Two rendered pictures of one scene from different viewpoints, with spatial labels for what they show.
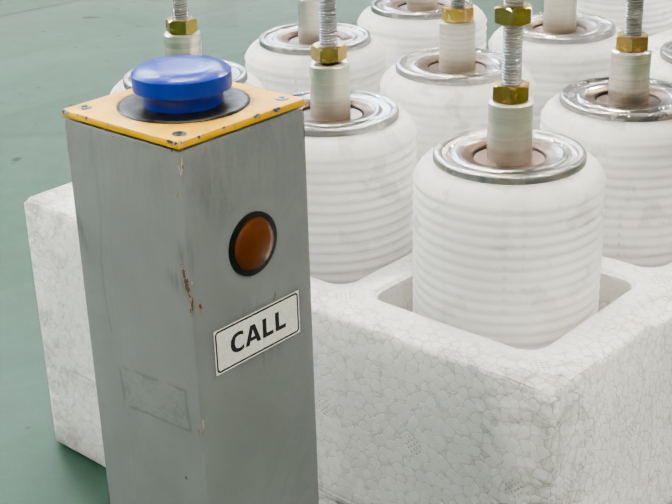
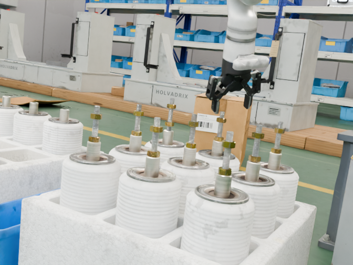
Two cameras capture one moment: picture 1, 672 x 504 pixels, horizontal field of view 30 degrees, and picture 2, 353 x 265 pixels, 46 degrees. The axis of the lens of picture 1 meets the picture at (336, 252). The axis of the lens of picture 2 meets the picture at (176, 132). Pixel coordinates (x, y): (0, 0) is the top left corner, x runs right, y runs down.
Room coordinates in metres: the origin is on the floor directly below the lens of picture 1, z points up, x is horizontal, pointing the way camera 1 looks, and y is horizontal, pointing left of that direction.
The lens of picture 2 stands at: (0.93, 0.61, 0.42)
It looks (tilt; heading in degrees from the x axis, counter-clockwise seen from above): 9 degrees down; 258
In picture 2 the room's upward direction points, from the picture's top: 7 degrees clockwise
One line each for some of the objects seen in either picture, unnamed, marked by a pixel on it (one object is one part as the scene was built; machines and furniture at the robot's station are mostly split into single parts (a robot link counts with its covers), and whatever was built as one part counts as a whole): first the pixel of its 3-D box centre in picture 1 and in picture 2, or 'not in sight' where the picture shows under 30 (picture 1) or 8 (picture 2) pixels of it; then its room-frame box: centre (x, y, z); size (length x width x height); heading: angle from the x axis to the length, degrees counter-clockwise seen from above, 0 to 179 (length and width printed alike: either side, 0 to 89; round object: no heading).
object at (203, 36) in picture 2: not in sight; (212, 37); (-0.78, -5.53, 0.90); 0.50 x 0.38 x 0.21; 44
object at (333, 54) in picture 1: (328, 51); (254, 158); (0.67, 0.00, 0.29); 0.02 x 0.02 x 0.01; 60
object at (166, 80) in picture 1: (182, 90); not in sight; (0.49, 0.06, 0.32); 0.04 x 0.04 x 0.02
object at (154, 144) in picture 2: not in sight; (154, 142); (0.83, 0.01, 0.30); 0.01 x 0.01 x 0.08
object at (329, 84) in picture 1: (329, 91); (252, 171); (0.67, 0.00, 0.26); 0.02 x 0.02 x 0.03
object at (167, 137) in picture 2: not in sight; (167, 138); (0.76, -0.24, 0.26); 0.02 x 0.02 x 0.03
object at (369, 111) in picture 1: (330, 114); (251, 179); (0.67, 0.00, 0.25); 0.08 x 0.08 x 0.01
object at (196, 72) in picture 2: not in sight; (207, 72); (-0.78, -5.52, 0.36); 0.50 x 0.38 x 0.21; 44
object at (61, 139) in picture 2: not in sight; (61, 156); (0.99, -0.44, 0.16); 0.10 x 0.10 x 0.18
